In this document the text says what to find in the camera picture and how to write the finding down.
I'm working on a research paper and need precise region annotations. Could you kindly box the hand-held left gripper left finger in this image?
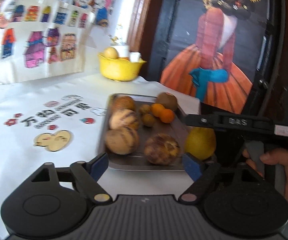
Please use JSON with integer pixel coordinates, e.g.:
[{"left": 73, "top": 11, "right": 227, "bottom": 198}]
[{"left": 31, "top": 152, "right": 112, "bottom": 204}]

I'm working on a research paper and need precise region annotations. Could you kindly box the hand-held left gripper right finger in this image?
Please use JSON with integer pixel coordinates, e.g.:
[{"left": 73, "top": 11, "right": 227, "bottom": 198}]
[{"left": 179, "top": 152, "right": 259, "bottom": 204}]

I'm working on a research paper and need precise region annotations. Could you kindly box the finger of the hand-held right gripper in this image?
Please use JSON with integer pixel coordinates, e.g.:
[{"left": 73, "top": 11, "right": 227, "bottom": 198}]
[{"left": 183, "top": 114, "right": 218, "bottom": 131}]

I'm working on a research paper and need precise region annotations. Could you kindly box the yellow-green pear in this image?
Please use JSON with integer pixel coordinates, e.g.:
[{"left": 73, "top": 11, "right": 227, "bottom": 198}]
[{"left": 185, "top": 127, "right": 217, "bottom": 161}]

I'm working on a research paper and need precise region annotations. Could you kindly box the metal baking tray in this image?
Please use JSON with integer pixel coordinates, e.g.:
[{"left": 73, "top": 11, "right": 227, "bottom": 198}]
[{"left": 98, "top": 93, "right": 218, "bottom": 172}]

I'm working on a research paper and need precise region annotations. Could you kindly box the tan striped pepino melon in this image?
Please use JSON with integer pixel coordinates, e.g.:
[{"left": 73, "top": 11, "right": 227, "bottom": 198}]
[{"left": 105, "top": 127, "right": 140, "bottom": 155}]

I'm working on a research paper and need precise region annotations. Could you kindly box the purple striped pepino melon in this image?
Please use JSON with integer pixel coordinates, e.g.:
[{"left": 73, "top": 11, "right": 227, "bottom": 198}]
[{"left": 144, "top": 133, "right": 180, "bottom": 166}]

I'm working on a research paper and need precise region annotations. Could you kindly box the brown kiwi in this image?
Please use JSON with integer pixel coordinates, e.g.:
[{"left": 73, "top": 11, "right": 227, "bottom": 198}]
[{"left": 155, "top": 92, "right": 178, "bottom": 112}]

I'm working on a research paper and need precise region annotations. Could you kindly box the cream striped pepino melon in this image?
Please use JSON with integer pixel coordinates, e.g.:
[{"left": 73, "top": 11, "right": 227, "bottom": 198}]
[{"left": 109, "top": 109, "right": 141, "bottom": 131}]

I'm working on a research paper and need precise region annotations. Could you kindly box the painted girl door poster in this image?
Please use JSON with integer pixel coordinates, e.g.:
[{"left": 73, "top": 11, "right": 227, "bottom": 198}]
[{"left": 160, "top": 0, "right": 270, "bottom": 115}]

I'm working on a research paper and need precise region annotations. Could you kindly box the small white box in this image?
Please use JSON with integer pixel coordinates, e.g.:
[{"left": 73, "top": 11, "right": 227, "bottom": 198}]
[{"left": 129, "top": 52, "right": 143, "bottom": 63}]

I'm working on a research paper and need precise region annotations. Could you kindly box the white printed tablecloth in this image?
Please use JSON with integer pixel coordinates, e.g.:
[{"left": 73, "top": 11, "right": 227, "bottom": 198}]
[{"left": 0, "top": 74, "right": 202, "bottom": 240}]

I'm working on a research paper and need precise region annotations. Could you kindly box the yellow plastic bowl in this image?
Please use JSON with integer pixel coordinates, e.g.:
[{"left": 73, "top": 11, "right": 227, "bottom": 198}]
[{"left": 98, "top": 52, "right": 147, "bottom": 82}]

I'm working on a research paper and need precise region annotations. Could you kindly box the black door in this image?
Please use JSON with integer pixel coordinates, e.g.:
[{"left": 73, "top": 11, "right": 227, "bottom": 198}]
[{"left": 144, "top": 0, "right": 285, "bottom": 120}]

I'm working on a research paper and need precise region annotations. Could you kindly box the pale yellow pear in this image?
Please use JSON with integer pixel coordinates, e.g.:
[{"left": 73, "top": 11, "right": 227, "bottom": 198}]
[{"left": 103, "top": 47, "right": 120, "bottom": 59}]

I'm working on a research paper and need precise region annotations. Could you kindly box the yellow flower sprig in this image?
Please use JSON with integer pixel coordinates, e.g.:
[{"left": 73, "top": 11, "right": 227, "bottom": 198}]
[{"left": 110, "top": 24, "right": 125, "bottom": 46}]

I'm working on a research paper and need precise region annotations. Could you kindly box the coloured houses drawing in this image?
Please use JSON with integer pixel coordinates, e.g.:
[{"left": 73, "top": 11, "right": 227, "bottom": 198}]
[{"left": 0, "top": 0, "right": 95, "bottom": 84}]

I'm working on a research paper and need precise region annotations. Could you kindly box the coloured cartoon figures drawing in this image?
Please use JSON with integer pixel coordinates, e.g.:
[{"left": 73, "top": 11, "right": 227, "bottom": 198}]
[{"left": 0, "top": 0, "right": 118, "bottom": 28}]

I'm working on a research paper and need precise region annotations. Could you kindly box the brown wooden door frame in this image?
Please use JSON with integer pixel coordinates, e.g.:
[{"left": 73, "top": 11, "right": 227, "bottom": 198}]
[{"left": 126, "top": 0, "right": 165, "bottom": 80}]

